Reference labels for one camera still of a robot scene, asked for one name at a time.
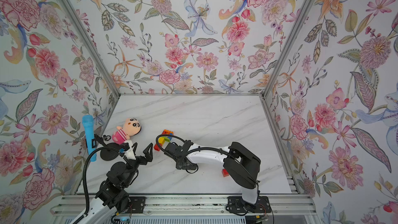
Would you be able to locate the plush doll pink dress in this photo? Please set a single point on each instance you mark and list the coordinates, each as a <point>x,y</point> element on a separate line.
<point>130,128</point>

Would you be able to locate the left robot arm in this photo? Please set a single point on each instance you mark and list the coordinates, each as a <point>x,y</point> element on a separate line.
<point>95,212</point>

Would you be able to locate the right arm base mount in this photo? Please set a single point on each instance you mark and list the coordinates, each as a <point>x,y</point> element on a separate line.
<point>236,205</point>

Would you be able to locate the red square brick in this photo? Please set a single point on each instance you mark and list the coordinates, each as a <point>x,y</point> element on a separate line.
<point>225,173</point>
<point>156,147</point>

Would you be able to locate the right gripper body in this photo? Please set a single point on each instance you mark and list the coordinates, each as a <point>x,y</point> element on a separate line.
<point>179,166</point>

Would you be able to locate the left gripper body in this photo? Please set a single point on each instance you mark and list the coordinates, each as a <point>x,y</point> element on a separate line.
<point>132,167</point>

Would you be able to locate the lime green long brick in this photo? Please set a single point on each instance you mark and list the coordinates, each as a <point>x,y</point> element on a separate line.
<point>167,139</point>

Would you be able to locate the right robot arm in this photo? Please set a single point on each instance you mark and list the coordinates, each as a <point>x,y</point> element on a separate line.
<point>240,163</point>

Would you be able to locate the blue toy microphone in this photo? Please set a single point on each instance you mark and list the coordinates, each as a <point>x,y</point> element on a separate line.
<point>88,124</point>

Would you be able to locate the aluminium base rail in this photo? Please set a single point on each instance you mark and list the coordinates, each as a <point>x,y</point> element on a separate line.
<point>281,204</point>

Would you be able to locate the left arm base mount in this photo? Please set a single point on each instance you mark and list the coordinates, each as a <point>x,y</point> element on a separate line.
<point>131,205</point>

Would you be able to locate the orange tall long brick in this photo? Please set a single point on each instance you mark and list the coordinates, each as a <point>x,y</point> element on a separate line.
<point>168,132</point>

